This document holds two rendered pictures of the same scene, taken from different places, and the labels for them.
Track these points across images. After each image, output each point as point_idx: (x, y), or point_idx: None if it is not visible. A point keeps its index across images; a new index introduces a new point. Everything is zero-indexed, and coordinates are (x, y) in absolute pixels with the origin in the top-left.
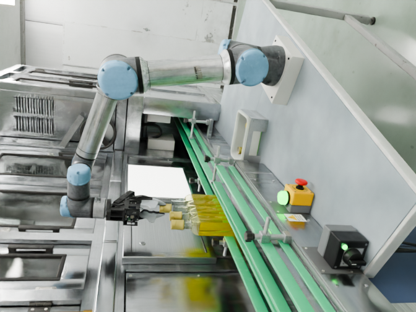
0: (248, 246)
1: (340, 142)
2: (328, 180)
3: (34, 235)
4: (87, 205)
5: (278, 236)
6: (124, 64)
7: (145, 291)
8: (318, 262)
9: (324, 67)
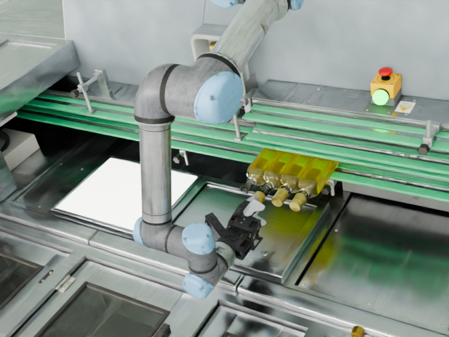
0: (395, 161)
1: (420, 13)
2: (417, 53)
3: None
4: (220, 263)
5: (434, 131)
6: (228, 73)
7: (338, 280)
8: None
9: None
